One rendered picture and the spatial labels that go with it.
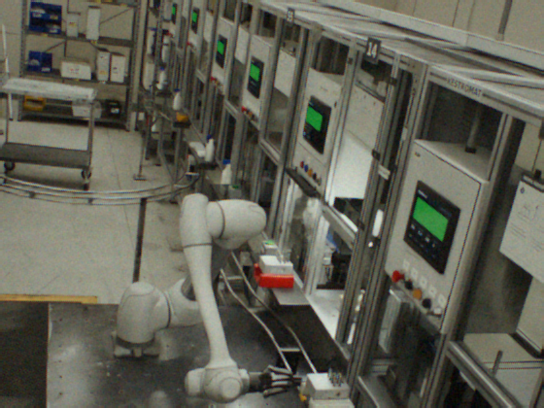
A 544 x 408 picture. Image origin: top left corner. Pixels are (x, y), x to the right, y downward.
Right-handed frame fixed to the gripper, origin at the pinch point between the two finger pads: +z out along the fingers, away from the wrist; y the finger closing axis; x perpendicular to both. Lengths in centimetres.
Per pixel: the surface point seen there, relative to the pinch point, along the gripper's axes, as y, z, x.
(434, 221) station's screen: 75, 17, -32
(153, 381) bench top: -20, -47, 31
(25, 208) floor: -88, -104, 390
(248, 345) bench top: -20, -3, 57
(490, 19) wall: 120, 380, 535
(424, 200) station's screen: 78, 17, -24
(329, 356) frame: -26, 37, 57
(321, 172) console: 58, 20, 67
